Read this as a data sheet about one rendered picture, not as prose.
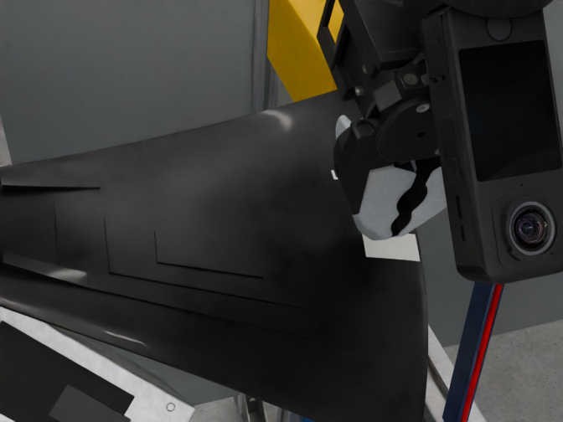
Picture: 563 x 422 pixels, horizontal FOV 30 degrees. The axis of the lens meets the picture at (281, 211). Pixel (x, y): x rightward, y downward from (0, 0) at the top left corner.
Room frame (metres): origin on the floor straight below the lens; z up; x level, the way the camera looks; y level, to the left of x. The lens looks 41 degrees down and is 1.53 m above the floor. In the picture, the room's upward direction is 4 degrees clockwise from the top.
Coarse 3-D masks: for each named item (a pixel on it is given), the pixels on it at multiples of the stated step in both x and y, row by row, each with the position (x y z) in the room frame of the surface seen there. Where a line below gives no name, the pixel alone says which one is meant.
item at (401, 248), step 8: (368, 240) 0.43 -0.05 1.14; (376, 240) 0.43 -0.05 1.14; (384, 240) 0.43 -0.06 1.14; (392, 240) 0.43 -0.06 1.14; (400, 240) 0.43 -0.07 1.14; (408, 240) 0.44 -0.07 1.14; (368, 248) 0.42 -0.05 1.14; (376, 248) 0.43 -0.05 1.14; (384, 248) 0.43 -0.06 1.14; (392, 248) 0.43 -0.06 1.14; (400, 248) 0.43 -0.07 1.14; (408, 248) 0.43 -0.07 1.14; (416, 248) 0.43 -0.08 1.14; (368, 256) 0.42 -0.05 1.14; (376, 256) 0.42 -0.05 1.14; (384, 256) 0.42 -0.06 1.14; (392, 256) 0.42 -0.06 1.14; (400, 256) 0.42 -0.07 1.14; (408, 256) 0.43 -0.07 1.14; (416, 256) 0.43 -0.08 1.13
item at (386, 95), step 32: (352, 0) 0.42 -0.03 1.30; (384, 0) 0.42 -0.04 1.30; (416, 0) 0.41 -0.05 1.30; (448, 0) 0.36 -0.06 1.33; (480, 0) 0.36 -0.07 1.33; (512, 0) 0.36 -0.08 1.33; (544, 0) 0.37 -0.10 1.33; (320, 32) 0.45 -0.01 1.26; (352, 32) 0.41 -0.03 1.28; (384, 32) 0.40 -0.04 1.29; (416, 32) 0.40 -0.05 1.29; (352, 64) 0.42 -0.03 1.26; (384, 64) 0.39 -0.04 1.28; (416, 64) 0.39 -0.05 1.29; (352, 96) 0.42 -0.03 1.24; (384, 96) 0.38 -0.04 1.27; (416, 96) 0.38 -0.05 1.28; (384, 128) 0.37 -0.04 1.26; (416, 128) 0.38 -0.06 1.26
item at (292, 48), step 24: (288, 0) 0.81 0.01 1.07; (312, 0) 0.81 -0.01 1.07; (336, 0) 0.82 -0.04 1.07; (288, 24) 0.81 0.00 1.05; (312, 24) 0.77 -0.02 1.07; (336, 24) 0.78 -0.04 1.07; (288, 48) 0.80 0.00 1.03; (312, 48) 0.75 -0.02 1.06; (288, 72) 0.80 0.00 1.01; (312, 72) 0.75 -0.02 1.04; (312, 96) 0.74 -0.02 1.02
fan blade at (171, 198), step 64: (256, 128) 0.50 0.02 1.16; (320, 128) 0.50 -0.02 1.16; (0, 192) 0.42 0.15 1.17; (64, 192) 0.42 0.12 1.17; (128, 192) 0.43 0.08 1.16; (192, 192) 0.44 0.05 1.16; (256, 192) 0.45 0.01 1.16; (320, 192) 0.46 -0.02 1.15; (0, 256) 0.37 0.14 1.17; (64, 256) 0.38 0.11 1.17; (128, 256) 0.38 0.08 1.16; (192, 256) 0.39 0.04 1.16; (256, 256) 0.40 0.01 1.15; (320, 256) 0.41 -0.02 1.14; (64, 320) 0.34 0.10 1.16; (128, 320) 0.35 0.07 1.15; (192, 320) 0.36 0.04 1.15; (256, 320) 0.36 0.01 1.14; (320, 320) 0.37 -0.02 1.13; (384, 320) 0.39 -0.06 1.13; (256, 384) 0.33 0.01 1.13; (320, 384) 0.34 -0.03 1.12; (384, 384) 0.35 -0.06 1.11
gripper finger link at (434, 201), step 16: (416, 160) 0.42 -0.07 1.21; (432, 160) 0.41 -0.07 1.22; (416, 176) 0.42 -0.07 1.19; (432, 176) 0.41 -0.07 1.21; (416, 192) 0.42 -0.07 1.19; (432, 192) 0.41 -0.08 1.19; (400, 208) 0.43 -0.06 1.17; (416, 208) 0.41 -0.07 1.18; (432, 208) 0.42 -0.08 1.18; (400, 224) 0.42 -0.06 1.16; (416, 224) 0.42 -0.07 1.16
